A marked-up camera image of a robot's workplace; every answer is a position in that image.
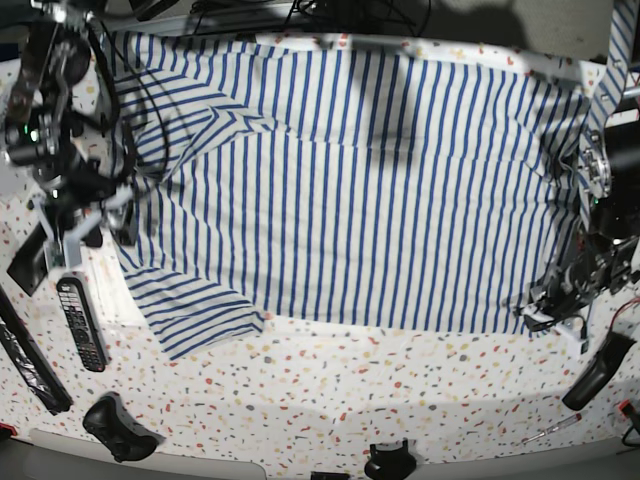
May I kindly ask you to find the black tv remote control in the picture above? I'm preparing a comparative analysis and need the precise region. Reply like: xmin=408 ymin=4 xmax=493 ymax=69
xmin=56 ymin=275 xmax=108 ymax=373

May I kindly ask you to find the blue white striped t-shirt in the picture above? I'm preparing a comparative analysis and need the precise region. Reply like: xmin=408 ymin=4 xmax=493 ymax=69
xmin=109 ymin=1 xmax=637 ymax=359

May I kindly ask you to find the long black flat bar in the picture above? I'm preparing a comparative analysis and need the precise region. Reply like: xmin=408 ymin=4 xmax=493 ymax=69
xmin=1 ymin=290 xmax=73 ymax=415

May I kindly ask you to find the black handle tool right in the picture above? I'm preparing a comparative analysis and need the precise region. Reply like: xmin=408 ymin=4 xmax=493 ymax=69
xmin=562 ymin=331 xmax=636 ymax=411

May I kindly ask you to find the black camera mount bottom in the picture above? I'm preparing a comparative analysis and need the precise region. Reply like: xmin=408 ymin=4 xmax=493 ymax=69
xmin=364 ymin=439 xmax=417 ymax=480

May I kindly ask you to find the red tipped screwdriver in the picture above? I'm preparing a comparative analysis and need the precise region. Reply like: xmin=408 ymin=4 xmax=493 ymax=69
xmin=522 ymin=413 xmax=582 ymax=444

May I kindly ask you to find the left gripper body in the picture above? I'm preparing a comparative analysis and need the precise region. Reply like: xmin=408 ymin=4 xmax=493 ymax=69
xmin=516 ymin=239 xmax=630 ymax=341

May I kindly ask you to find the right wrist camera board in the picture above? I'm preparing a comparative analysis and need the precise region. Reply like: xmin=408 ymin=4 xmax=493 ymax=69
xmin=44 ymin=241 xmax=65 ymax=270

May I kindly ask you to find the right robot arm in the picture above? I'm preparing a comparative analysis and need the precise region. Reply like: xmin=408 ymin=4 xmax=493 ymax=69
xmin=1 ymin=1 xmax=136 ymax=269

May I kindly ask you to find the red wire bundle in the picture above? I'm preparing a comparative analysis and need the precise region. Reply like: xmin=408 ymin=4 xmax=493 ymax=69
xmin=612 ymin=294 xmax=640 ymax=326

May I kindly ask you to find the small red black clip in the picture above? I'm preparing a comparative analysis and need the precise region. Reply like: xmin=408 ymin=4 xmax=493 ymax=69
xmin=618 ymin=400 xmax=635 ymax=417

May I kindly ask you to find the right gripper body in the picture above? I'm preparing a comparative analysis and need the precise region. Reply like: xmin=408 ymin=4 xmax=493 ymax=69
xmin=31 ymin=169 xmax=136 ymax=270

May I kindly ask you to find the black game controller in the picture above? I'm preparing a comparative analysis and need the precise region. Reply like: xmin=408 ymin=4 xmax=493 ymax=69
xmin=82 ymin=395 xmax=159 ymax=463

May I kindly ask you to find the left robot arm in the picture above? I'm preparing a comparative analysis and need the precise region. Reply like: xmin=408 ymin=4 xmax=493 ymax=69
xmin=517 ymin=70 xmax=639 ymax=358

